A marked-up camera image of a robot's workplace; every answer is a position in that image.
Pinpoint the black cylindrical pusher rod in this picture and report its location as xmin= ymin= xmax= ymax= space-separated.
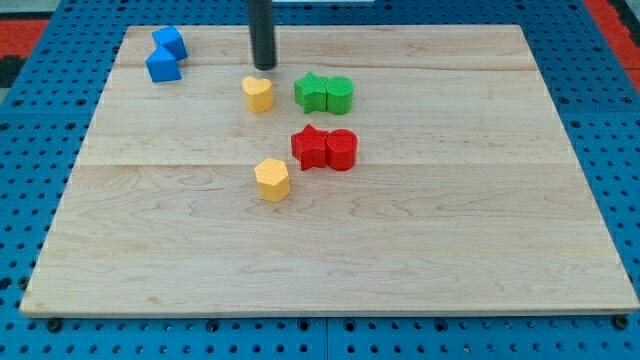
xmin=247 ymin=0 xmax=277 ymax=71

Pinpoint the yellow heart block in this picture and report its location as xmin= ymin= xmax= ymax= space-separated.
xmin=241 ymin=76 xmax=274 ymax=114

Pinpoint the green star block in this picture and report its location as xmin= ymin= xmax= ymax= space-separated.
xmin=294 ymin=72 xmax=328 ymax=114

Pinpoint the red star block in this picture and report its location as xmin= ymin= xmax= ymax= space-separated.
xmin=291 ymin=124 xmax=329 ymax=171

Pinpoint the blue cube block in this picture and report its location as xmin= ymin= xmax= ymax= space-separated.
xmin=152 ymin=25 xmax=188 ymax=60

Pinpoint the green cylinder block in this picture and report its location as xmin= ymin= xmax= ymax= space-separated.
xmin=325 ymin=76 xmax=354 ymax=115

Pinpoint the blue wedge block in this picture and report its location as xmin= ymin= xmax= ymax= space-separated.
xmin=145 ymin=47 xmax=182 ymax=83

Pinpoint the red cylinder block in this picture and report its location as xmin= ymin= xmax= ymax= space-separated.
xmin=325 ymin=129 xmax=358 ymax=171

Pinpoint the yellow hexagon block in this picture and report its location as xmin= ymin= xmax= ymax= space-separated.
xmin=254 ymin=158 xmax=290 ymax=202

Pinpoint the wooden board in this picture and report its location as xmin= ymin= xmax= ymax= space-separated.
xmin=21 ymin=25 xmax=639 ymax=318

